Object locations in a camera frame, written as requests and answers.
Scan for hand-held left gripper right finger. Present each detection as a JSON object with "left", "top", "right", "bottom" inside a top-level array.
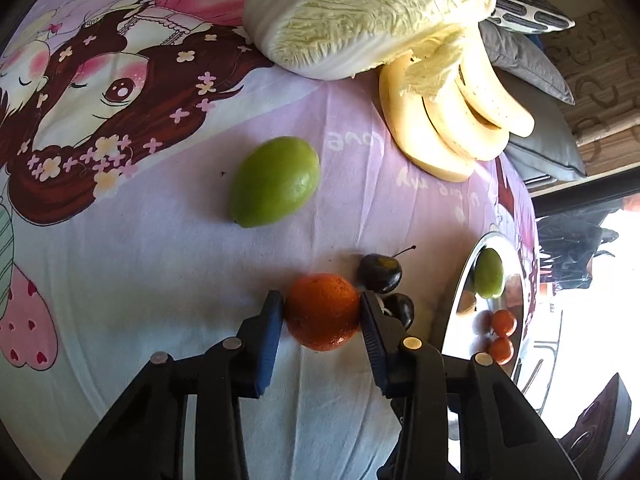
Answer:
[{"left": 358, "top": 290, "right": 584, "bottom": 480}]

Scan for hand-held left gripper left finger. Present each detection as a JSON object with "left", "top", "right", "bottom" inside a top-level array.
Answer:
[{"left": 62, "top": 289, "right": 286, "bottom": 480}]

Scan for orange tangerine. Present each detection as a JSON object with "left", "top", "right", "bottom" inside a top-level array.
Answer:
[
  {"left": 490, "top": 309, "right": 518, "bottom": 338},
  {"left": 284, "top": 273, "right": 362, "bottom": 352},
  {"left": 487, "top": 336, "right": 515, "bottom": 366}
]

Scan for green jujube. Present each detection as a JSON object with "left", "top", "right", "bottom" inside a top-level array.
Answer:
[{"left": 472, "top": 247, "right": 505, "bottom": 299}]

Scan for round metal plate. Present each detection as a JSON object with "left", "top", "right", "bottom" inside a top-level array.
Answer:
[{"left": 442, "top": 230, "right": 526, "bottom": 418}]

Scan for small green mango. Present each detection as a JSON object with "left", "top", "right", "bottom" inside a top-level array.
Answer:
[{"left": 229, "top": 136, "right": 321, "bottom": 229}]

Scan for dark cherry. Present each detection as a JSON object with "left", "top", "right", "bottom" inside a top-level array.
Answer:
[
  {"left": 356, "top": 245, "right": 417, "bottom": 295},
  {"left": 382, "top": 292, "right": 416, "bottom": 331}
]

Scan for dark scooter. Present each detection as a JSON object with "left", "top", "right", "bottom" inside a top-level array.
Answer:
[{"left": 536, "top": 210, "right": 618, "bottom": 292}]

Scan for yellow banana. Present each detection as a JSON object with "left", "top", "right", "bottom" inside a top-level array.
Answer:
[
  {"left": 378, "top": 52, "right": 476, "bottom": 182},
  {"left": 422, "top": 80, "right": 511, "bottom": 162},
  {"left": 457, "top": 47, "right": 536, "bottom": 138}
]

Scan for plain grey pillow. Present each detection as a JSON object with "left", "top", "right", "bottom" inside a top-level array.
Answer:
[{"left": 477, "top": 20, "right": 576, "bottom": 106}]

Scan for napa cabbage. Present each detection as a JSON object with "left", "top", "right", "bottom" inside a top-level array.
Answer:
[{"left": 243, "top": 0, "right": 512, "bottom": 106}]

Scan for woven patterned screen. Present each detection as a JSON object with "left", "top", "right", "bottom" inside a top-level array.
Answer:
[{"left": 542, "top": 0, "right": 640, "bottom": 161}]

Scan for black white patterned pillow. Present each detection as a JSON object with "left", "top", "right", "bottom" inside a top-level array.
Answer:
[{"left": 492, "top": 0, "right": 577, "bottom": 35}]

